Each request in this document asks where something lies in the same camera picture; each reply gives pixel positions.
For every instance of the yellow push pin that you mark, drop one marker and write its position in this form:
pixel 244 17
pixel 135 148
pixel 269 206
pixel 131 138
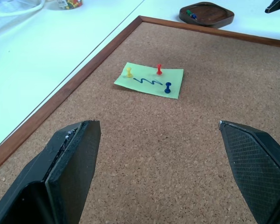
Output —
pixel 129 72

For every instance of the green sticky note with scribble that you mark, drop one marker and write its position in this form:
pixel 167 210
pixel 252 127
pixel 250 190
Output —
pixel 151 80

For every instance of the dark wooden tray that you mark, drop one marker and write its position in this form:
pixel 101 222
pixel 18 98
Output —
pixel 206 14

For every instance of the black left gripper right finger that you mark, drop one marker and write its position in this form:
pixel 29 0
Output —
pixel 254 163

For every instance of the cork board with wooden frame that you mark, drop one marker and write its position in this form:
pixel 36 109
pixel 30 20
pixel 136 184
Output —
pixel 154 130

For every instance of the blue push pin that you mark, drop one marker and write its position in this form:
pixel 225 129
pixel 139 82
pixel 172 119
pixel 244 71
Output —
pixel 194 16
pixel 167 88

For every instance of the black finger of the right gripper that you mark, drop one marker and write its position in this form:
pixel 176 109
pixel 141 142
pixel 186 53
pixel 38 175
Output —
pixel 276 6

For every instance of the red push pin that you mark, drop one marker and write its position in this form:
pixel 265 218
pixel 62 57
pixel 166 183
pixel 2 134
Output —
pixel 159 69

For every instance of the clear plastic bag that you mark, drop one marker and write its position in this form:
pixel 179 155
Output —
pixel 4 9

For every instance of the green plastic object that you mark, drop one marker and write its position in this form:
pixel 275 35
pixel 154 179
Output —
pixel 189 12

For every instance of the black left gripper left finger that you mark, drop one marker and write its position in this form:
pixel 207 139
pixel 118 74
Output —
pixel 70 168

